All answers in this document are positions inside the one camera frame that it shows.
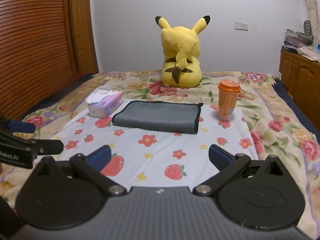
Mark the purple and grey towel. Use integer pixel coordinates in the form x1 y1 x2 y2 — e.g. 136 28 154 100
112 101 203 134

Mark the white fruit print cloth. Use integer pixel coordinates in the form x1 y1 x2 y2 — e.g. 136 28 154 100
54 105 258 189

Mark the purple tissue box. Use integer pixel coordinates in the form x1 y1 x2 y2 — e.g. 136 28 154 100
85 85 123 119

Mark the floral bed sheet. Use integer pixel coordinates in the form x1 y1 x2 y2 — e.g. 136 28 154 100
0 70 320 240

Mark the orange lidded cup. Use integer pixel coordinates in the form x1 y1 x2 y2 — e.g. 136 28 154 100
217 79 241 120

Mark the dark blue mattress edge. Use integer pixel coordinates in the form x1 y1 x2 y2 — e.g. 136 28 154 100
273 76 320 138

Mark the wooden slatted headboard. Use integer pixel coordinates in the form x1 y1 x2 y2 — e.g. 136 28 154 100
1 0 98 119

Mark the yellow Pikachu plush toy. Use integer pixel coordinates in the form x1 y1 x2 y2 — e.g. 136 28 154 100
155 15 210 88

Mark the wooden sideboard cabinet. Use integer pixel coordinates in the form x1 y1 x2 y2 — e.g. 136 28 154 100
279 49 319 128

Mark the clutter pile on cabinet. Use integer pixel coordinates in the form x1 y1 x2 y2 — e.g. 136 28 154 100
282 20 319 63

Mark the white wall switch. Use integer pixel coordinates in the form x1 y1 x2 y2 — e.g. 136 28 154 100
234 22 248 31

